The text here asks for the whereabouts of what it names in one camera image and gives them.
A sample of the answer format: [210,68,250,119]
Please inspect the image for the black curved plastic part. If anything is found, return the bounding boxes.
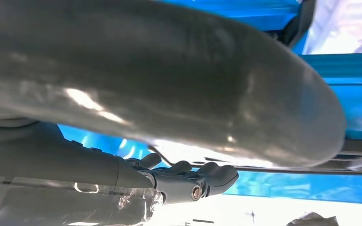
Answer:
[276,0,316,48]

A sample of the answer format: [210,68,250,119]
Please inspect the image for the large blue metal shelf rack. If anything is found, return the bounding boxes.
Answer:
[58,0,362,205]

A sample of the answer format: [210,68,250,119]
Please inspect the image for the blue plastic crate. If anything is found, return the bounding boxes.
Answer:
[165,0,300,32]

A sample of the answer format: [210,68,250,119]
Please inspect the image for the white translucent plastic bin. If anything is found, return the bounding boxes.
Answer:
[303,0,362,55]

